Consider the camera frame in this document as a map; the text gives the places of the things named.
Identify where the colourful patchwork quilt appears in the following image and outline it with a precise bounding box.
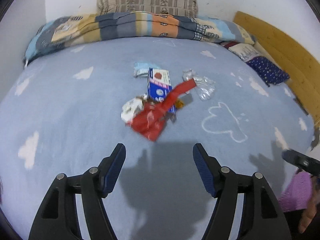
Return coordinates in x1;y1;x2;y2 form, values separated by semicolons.
24;11;255;64

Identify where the purple sleeve forearm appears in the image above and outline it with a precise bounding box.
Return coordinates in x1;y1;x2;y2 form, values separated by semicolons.
278;171;312;212

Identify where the blue toothpaste box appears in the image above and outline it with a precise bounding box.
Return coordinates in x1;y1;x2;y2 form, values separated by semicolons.
147;68;172;102

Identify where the crumpled clear plastic wrap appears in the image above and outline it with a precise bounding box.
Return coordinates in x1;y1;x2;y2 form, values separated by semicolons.
182;69;215;101

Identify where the wooden headboard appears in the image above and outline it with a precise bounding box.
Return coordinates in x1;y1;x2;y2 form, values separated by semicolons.
234;11;319;127

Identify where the light blue cloud bedsheet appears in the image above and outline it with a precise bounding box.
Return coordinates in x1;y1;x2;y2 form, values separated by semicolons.
1;37;313;239

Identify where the light blue face mask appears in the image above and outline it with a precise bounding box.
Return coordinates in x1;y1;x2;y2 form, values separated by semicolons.
133;62;160;77

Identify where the right hand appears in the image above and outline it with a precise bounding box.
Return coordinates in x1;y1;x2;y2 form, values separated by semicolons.
298;176;319;233

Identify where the starry navy pillow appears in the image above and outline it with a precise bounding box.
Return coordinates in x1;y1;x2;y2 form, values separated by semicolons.
220;42;290;87

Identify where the red plastic wrapper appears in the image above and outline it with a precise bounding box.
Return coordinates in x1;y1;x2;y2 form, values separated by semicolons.
126;79;196;141

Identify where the white crumpled paper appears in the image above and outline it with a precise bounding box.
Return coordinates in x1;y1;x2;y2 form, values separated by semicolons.
120;94;148;124

